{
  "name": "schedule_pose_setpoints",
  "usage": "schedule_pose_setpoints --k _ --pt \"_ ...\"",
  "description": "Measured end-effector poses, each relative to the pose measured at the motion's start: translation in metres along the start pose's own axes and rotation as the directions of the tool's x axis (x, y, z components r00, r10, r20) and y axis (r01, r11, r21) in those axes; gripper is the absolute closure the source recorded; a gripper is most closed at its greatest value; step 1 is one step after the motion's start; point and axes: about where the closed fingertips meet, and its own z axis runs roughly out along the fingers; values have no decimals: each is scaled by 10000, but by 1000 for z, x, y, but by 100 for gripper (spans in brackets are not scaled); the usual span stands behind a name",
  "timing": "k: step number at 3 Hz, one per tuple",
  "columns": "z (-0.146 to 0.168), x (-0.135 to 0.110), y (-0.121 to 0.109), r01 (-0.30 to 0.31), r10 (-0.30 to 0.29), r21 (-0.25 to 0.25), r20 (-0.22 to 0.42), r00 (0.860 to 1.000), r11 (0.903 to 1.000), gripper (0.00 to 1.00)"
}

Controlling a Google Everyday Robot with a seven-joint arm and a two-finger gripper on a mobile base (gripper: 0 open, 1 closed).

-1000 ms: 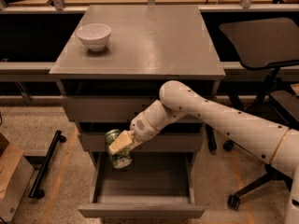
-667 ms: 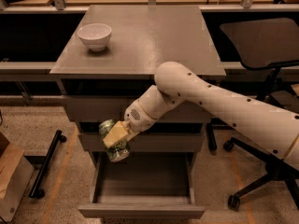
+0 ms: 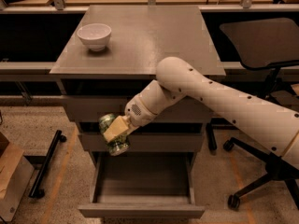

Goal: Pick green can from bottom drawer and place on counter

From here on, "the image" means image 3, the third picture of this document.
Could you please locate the grey drawer cabinet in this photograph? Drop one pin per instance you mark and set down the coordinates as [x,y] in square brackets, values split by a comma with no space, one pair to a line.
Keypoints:
[141,37]

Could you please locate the grey middle drawer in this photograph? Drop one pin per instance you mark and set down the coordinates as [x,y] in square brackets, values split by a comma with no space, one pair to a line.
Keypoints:
[147,142]

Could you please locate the black table leg foot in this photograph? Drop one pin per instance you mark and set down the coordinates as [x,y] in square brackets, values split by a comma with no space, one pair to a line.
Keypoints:
[212,145]

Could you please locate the white ceramic bowl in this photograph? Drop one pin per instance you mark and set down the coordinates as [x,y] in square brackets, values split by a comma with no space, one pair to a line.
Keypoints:
[94,36]

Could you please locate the cardboard box on floor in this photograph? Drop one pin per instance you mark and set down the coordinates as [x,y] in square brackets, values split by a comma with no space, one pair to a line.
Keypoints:
[15,173]

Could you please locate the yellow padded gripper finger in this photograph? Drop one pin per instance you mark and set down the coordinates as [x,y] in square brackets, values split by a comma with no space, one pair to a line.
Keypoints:
[121,125]

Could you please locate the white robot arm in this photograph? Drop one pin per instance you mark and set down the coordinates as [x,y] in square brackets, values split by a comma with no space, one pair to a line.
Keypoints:
[273,126]

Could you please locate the black office chair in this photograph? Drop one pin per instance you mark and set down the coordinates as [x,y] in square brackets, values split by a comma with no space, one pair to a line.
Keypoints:
[270,45]

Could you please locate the green drink can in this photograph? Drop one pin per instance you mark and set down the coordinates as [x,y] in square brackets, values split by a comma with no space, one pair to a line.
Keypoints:
[120,144]

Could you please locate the black wheeled stand foot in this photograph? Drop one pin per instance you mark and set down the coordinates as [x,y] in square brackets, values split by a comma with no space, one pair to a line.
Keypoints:
[36,191]

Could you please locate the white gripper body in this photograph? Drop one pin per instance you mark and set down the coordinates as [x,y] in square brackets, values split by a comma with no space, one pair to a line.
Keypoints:
[137,112]

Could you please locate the grey open bottom drawer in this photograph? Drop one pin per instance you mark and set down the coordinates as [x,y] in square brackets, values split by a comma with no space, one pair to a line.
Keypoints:
[139,185]

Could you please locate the grey top drawer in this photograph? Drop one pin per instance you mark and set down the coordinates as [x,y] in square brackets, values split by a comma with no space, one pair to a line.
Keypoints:
[91,108]

